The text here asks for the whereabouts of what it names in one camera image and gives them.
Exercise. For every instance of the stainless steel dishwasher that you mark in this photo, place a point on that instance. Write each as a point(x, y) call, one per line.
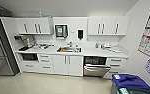
point(96, 70)

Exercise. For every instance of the chrome faucet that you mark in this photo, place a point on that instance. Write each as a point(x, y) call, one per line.
point(70, 44)

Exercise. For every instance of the stainless steel sink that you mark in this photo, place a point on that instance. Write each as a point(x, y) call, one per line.
point(68, 49)

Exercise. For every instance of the black soap dispenser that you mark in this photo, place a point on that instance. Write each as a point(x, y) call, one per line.
point(80, 34)

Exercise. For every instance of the white two-door sink cabinet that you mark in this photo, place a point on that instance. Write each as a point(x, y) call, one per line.
point(67, 65)

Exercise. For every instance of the steel paper towel dispenser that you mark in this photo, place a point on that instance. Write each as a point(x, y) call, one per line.
point(61, 31)

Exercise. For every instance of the blue dish soap bottle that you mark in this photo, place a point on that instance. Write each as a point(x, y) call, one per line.
point(96, 45)

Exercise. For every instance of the dish tray with cups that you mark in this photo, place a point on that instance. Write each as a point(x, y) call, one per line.
point(43, 46)

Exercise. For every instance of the white drawer unit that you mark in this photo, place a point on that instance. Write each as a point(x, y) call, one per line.
point(116, 66)
point(45, 63)

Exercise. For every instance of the grey white dish cloth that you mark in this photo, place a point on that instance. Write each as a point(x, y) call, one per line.
point(117, 50)

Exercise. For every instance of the built-in black microwave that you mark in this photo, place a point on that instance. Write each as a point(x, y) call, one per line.
point(29, 57)

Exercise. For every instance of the blue spray bottle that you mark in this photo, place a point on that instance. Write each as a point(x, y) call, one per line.
point(40, 15)

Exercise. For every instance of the white wide drawer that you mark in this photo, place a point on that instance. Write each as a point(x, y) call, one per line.
point(30, 66)

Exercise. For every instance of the blue lid recycling bin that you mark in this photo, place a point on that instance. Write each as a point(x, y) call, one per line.
point(129, 81)

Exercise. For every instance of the stainless steel refrigerator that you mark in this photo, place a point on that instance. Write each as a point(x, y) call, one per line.
point(2, 46)

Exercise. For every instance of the green lid bin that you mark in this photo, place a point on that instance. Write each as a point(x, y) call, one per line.
point(137, 91)

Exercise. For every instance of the white wall cabinet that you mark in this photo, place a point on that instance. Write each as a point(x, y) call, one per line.
point(107, 25)
point(32, 26)

